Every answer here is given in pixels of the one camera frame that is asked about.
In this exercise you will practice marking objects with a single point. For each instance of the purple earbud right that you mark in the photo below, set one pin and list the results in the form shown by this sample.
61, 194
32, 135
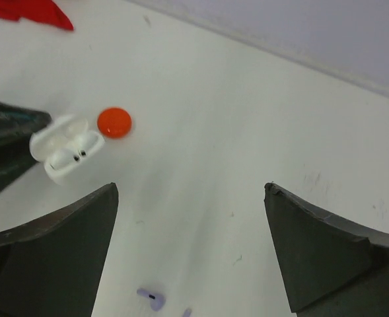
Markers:
187, 312

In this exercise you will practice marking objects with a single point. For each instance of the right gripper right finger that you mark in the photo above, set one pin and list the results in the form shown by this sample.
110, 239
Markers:
330, 265

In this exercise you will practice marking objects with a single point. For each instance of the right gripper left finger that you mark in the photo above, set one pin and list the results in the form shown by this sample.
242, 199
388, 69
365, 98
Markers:
52, 266

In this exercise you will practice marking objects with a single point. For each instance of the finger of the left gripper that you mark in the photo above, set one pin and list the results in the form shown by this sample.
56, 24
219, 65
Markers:
17, 126
12, 168

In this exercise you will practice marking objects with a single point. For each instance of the purple earbud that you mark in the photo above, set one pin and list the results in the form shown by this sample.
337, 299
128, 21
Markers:
156, 300
187, 312

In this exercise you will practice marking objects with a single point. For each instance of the white charging case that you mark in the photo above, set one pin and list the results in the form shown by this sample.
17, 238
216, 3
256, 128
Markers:
61, 134

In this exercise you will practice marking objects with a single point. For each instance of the white earbud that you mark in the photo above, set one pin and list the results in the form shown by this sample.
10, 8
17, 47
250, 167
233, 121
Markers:
86, 142
63, 158

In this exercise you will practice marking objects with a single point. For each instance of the purple earbud left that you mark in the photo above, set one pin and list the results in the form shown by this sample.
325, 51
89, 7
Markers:
156, 300

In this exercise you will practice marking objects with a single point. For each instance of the orange charging case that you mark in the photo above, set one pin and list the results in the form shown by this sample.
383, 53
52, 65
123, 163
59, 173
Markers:
114, 123

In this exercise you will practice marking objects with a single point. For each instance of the red cloth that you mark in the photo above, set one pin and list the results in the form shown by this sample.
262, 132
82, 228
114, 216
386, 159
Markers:
43, 12

